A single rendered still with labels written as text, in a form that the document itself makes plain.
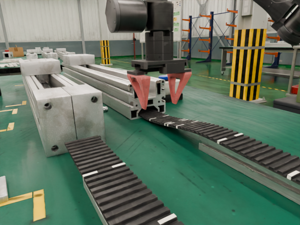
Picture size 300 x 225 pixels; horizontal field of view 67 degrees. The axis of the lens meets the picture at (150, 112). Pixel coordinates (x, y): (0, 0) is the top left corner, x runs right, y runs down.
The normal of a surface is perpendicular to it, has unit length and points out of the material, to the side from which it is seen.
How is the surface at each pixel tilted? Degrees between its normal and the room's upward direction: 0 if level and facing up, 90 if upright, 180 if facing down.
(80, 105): 90
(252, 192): 0
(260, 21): 90
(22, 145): 0
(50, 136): 90
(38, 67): 90
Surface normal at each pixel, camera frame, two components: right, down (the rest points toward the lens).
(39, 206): -0.03, -0.96
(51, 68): 0.51, 0.25
